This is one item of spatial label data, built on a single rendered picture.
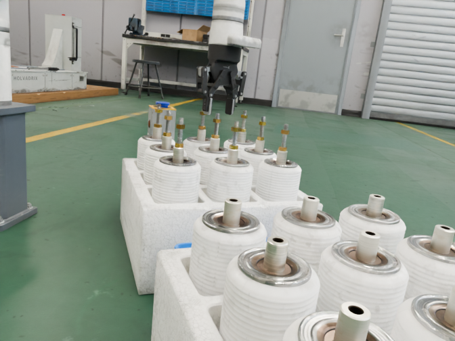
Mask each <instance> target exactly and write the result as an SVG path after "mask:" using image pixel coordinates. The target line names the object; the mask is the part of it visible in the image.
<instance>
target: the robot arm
mask: <svg viewBox="0 0 455 341"><path fill-rule="evenodd" d="M244 11H245V0H214V4H213V17H212V23H211V29H210V35H209V48H208V56H207V57H208V59H209V64H208V66H207V67H204V66H197V67H196V92H197V93H199V94H201V95H202V96H203V103H202V111H203V113H204V114H208V115H211V112H212V105H213V98H212V96H213V94H214V92H215V90H216V89H218V88H219V86H222V85H223V88H224V89H225V90H226V93H227V97H228V98H226V105H225V113H226V114H229V115H232V114H233V112H234V108H235V102H236V98H237V97H240V96H242V95H243V92H244V85H245V81H246V75H247V73H246V71H239V70H238V67H237V65H238V63H239V62H240V57H241V51H242V47H249V48H254V49H260V48H261V40H260V39H256V38H252V37H246V36H243V22H244ZM207 75H209V77H208V79H207ZM239 86H240V88H239V91H238V87H239ZM10 105H12V74H11V53H10V33H9V0H0V106H10Z"/></svg>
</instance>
